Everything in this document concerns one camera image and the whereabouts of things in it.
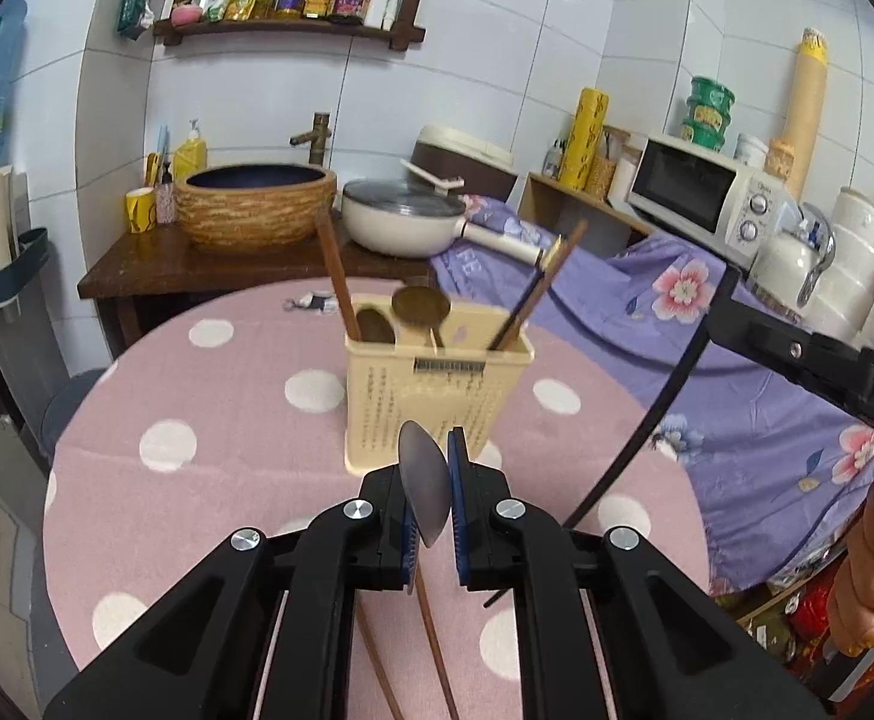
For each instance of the blue wall rack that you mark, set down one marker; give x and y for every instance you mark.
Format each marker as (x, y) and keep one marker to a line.
(28, 262)

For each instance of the white storage jar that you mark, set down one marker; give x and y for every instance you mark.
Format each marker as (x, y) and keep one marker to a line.
(626, 172)

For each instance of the cream plastic utensil holder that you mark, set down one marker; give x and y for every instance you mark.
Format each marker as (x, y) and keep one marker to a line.
(437, 405)

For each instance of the brown wooden chopstick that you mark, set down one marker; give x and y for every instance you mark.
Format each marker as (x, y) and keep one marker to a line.
(377, 664)
(335, 277)
(569, 247)

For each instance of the glass jar of grains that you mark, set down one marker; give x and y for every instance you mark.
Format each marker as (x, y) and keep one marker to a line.
(608, 165)

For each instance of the red snack packets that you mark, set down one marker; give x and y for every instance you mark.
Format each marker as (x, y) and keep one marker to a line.
(804, 607)

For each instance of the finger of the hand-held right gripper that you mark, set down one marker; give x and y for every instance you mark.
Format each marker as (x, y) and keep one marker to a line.
(774, 345)

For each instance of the tall stack of paper cups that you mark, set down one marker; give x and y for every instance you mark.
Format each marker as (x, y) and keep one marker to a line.
(806, 112)

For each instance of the white microwave oven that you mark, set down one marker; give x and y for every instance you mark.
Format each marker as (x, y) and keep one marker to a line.
(695, 180)

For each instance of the yellow toothbrush cup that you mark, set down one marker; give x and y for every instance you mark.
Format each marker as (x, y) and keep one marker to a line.
(140, 210)

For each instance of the dark wooden spoon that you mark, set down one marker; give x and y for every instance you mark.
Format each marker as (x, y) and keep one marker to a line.
(374, 324)

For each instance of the dark wooden washstand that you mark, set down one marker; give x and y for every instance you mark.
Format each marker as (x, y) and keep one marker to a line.
(144, 270)

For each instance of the grey round stool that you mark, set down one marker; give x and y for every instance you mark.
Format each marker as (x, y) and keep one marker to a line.
(73, 412)

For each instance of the white rice paddle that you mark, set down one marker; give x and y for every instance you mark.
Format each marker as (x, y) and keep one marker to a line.
(433, 174)

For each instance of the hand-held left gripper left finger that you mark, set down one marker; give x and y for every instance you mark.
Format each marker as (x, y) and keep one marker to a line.
(410, 566)

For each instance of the stack of white bowls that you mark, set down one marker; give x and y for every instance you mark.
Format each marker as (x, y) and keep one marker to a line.
(853, 262)

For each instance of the white pan with glass lid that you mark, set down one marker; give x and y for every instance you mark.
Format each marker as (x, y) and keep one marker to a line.
(399, 221)

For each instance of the brass faucet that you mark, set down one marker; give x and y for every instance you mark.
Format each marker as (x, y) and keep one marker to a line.
(319, 136)

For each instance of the purple floral cloth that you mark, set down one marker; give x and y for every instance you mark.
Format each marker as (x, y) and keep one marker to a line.
(766, 427)

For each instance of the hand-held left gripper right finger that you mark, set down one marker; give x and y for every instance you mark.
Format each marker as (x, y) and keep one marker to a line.
(458, 510)

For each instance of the small patterned bottle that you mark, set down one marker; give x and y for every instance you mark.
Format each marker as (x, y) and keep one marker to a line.
(166, 199)

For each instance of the white kettle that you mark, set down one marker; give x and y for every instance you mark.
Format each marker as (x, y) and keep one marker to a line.
(785, 262)

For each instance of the wooden wall shelf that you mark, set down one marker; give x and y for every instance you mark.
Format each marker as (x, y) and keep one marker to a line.
(287, 28)

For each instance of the yellow printed roll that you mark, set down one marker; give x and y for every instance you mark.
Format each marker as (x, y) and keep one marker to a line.
(587, 139)

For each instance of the brown and white rice cooker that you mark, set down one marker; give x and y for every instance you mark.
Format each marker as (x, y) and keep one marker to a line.
(474, 157)

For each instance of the yellow soap dispenser bottle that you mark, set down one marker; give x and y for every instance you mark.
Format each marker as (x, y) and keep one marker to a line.
(191, 154)

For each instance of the wooden cabinet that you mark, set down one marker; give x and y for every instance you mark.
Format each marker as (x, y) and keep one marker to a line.
(557, 202)

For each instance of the white lidded jar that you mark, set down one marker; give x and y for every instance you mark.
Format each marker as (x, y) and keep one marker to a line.
(750, 150)

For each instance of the woven pattern sink basin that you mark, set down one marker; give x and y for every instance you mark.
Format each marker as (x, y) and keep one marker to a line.
(257, 206)

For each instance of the stack of green noodle cups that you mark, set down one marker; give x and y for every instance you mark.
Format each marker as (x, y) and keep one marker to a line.
(706, 112)

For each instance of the pink soap dish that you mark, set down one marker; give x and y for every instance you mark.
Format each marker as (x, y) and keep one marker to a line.
(185, 13)

